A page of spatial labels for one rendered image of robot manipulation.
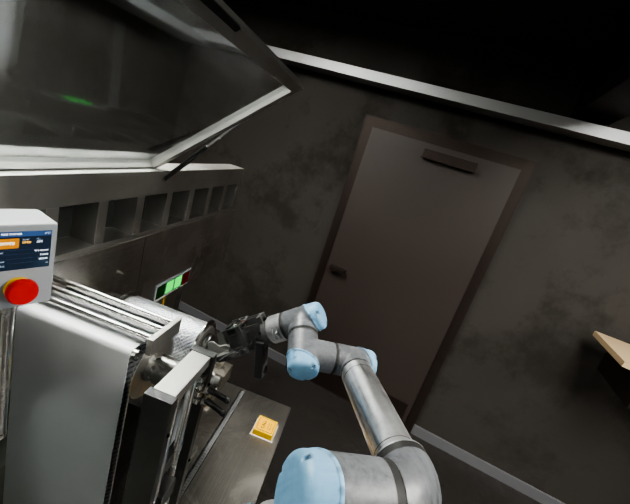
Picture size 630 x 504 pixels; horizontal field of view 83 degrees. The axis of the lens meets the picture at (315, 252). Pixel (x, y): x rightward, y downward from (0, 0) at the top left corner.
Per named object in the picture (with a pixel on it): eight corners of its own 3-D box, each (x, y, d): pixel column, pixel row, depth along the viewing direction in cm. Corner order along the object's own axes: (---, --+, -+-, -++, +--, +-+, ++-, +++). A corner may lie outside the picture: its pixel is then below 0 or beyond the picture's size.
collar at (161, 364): (165, 397, 74) (171, 372, 72) (139, 386, 75) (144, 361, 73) (182, 379, 80) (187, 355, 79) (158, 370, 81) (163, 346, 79)
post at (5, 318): (-3, 440, 46) (5, 303, 40) (-14, 435, 46) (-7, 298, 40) (9, 431, 47) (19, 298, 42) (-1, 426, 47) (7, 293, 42)
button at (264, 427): (270, 441, 122) (272, 436, 122) (251, 433, 123) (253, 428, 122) (276, 427, 129) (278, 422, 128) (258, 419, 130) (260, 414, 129)
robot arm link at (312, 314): (316, 318, 87) (316, 293, 93) (276, 331, 90) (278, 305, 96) (329, 337, 91) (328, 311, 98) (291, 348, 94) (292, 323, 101)
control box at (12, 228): (-19, 323, 36) (-16, 231, 33) (-44, 294, 39) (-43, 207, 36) (58, 307, 42) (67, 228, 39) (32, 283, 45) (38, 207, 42)
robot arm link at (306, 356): (338, 369, 81) (335, 330, 90) (290, 360, 79) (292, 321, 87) (326, 387, 86) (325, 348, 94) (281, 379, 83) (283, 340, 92)
